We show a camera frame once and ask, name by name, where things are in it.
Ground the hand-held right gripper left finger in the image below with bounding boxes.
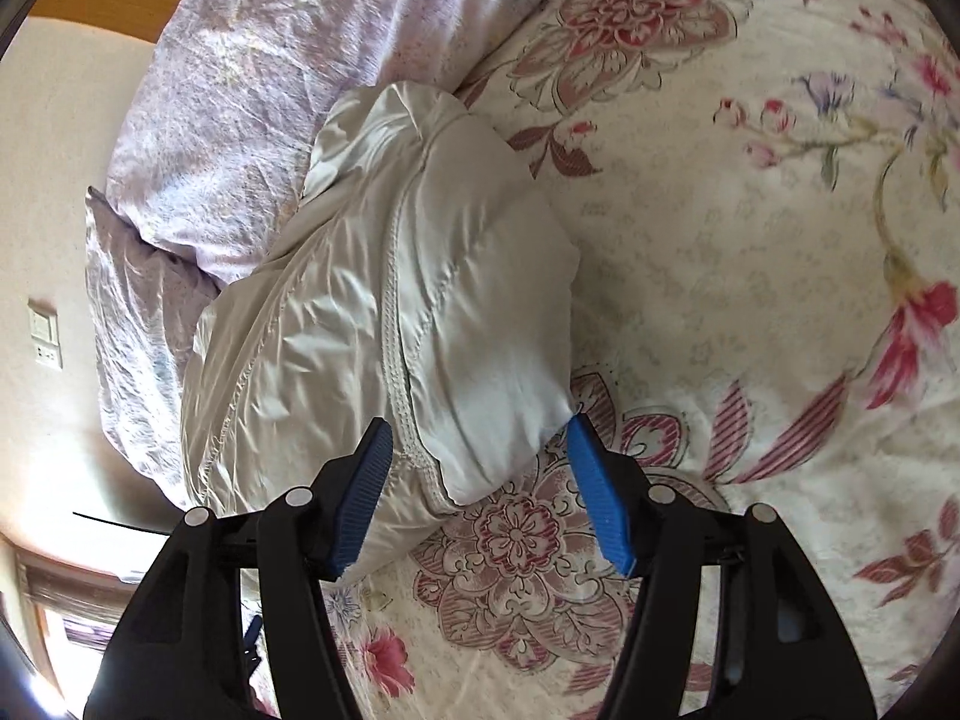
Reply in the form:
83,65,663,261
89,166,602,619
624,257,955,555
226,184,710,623
82,418,395,720

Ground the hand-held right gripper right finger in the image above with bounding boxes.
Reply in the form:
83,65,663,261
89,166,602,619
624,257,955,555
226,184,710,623
566,416,878,720

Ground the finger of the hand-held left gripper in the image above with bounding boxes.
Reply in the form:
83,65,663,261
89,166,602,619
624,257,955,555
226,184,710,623
240,613,265,691

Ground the white puffer jacket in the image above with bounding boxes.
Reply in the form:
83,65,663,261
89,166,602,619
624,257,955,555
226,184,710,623
180,81,582,587

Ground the floral bedspread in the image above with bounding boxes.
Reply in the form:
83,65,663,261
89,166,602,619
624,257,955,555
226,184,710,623
240,0,960,720

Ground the lilac pillow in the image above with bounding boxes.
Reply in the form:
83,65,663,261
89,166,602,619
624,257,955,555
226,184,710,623
84,184,226,511
105,0,623,286

